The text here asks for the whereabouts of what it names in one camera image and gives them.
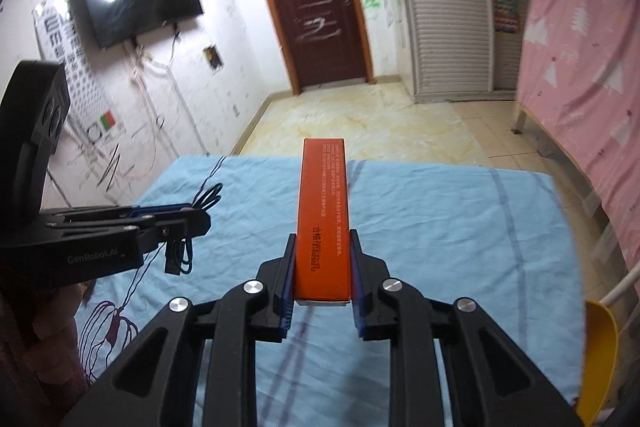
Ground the orange box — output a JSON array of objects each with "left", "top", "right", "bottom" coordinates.
[{"left": 294, "top": 137, "right": 353, "bottom": 306}]

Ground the white wall cable duct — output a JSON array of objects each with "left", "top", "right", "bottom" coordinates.
[{"left": 127, "top": 37, "right": 208, "bottom": 158}]

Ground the eye chart poster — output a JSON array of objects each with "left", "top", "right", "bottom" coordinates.
[{"left": 32, "top": 0, "right": 118, "bottom": 148}]

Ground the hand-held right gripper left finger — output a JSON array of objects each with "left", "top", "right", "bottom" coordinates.
[{"left": 60, "top": 232, "right": 301, "bottom": 427}]

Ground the white louvered wardrobe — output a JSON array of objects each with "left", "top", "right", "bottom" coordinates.
[{"left": 385, "top": 0, "right": 531, "bottom": 104}]

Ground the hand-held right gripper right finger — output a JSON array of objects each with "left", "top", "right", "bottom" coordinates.
[{"left": 348, "top": 228, "right": 586, "bottom": 427}]

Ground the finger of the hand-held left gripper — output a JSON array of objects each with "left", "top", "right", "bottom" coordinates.
[
  {"left": 42, "top": 204, "right": 196, "bottom": 228},
  {"left": 135, "top": 209, "right": 212, "bottom": 253}
]

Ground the person's left hand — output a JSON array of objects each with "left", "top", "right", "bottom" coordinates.
[{"left": 27, "top": 281, "right": 93, "bottom": 358}]

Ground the pink tree print curtain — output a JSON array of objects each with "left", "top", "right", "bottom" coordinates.
[{"left": 515, "top": 0, "right": 640, "bottom": 278}]

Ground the black cable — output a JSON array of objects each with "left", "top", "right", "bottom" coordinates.
[{"left": 162, "top": 183, "right": 224, "bottom": 276}]

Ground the blue striped blanket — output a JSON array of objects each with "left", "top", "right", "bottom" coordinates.
[{"left": 75, "top": 154, "right": 588, "bottom": 427}]

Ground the wooden bed frame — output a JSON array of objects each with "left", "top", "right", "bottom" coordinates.
[{"left": 511, "top": 99, "right": 616, "bottom": 253}]

